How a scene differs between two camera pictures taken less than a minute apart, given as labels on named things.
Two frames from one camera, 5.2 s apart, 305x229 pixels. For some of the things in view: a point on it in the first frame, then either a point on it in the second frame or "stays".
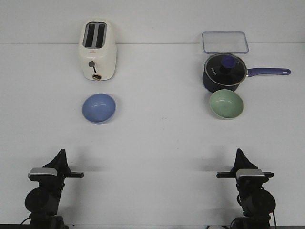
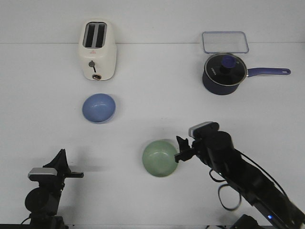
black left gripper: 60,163 stays
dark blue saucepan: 221,74 stays
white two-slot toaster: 97,49 stays
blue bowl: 98,108 stays
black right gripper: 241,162 -> 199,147
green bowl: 226,104 -> 158,158
